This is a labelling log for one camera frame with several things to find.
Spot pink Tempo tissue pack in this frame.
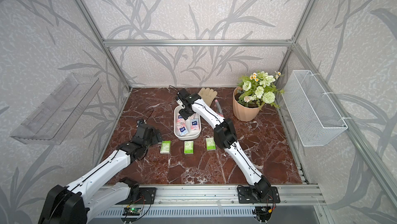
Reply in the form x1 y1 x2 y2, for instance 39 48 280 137
177 114 185 125

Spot green tissue pack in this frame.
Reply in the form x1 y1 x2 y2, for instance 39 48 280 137
160 141 171 154
184 141 194 155
206 137 216 151

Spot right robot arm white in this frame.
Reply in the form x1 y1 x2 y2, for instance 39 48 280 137
176 88 271 199

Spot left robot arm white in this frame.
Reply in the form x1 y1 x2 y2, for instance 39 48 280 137
38 123 163 224

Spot white plastic storage box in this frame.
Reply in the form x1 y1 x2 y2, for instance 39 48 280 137
174 106 202 141

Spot beige work glove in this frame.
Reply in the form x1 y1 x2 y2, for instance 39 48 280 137
198 88 218 107

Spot pink Tempo pack right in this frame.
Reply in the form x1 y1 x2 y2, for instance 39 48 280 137
190 118 200 131

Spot pink blue Tempo pack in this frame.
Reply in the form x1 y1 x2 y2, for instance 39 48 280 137
177 123 189 137

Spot pink spray bottle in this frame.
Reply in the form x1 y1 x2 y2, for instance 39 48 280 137
215 99 223 117

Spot terracotta flower pot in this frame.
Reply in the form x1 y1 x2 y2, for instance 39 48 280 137
233 87 259 122

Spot artificial green white flowers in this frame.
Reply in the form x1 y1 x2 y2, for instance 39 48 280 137
235 71 284 109

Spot left controller board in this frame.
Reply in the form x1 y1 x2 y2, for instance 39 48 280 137
123 206 142 216

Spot controller board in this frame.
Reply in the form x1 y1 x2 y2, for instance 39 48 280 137
252 206 273 216
123 206 142 216

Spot right controller board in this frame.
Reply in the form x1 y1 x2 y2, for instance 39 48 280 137
252 206 273 216

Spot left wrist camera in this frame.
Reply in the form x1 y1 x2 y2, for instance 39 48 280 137
136 118 146 126

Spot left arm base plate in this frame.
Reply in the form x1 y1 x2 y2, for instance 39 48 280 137
120 187 157 205

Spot aluminium front rail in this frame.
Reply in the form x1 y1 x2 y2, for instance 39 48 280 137
102 184 326 207

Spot clear acrylic wall shelf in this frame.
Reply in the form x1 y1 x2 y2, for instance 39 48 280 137
10 73 102 145

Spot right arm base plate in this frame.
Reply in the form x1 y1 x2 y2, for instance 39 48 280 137
237 185 281 204

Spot white wire basket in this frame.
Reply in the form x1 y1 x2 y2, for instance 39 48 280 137
283 70 348 147

